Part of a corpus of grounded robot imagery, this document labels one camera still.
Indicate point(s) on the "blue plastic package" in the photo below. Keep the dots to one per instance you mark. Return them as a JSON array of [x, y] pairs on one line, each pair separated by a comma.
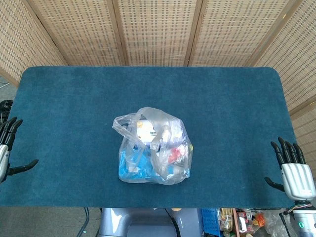
[[134, 170]]

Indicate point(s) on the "white box with blue logo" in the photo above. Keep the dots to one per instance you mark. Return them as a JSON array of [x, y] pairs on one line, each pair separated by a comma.
[[146, 130]]

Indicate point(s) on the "box of red snack packs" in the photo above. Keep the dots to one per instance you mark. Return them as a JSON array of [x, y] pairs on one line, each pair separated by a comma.
[[247, 221]]

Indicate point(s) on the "clear plastic bag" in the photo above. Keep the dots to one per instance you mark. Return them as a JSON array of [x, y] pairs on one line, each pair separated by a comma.
[[177, 138]]

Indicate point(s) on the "black device on floor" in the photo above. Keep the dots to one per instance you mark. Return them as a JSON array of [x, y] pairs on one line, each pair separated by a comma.
[[5, 105]]

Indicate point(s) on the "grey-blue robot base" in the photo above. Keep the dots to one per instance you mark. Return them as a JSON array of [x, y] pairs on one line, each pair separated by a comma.
[[148, 223]]

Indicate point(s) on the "woven bamboo folding screen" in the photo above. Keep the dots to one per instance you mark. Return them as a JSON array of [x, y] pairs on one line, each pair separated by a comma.
[[158, 32]]

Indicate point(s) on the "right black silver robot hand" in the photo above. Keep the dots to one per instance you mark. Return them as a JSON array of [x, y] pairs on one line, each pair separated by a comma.
[[297, 180]]

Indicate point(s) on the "blue carpet table mat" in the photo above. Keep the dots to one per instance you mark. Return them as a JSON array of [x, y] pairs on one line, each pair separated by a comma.
[[74, 123]]

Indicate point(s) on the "blue plastic crate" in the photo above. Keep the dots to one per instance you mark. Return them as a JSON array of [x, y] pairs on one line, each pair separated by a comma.
[[209, 219]]

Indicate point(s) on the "crumpled clear floor bag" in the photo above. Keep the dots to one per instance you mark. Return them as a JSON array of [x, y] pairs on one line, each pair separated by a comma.
[[272, 222]]

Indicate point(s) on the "yellow drink bottles pack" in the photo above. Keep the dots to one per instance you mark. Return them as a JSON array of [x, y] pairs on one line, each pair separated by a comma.
[[225, 222]]

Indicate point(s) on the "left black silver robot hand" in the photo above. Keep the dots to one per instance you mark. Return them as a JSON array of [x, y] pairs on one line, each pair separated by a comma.
[[4, 150]]

